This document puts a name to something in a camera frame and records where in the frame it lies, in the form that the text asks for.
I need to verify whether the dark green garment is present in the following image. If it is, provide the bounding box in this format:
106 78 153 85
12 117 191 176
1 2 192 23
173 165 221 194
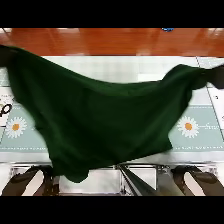
0 44 209 184

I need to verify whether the silver frame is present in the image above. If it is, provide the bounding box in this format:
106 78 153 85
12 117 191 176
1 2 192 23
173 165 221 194
9 161 218 197

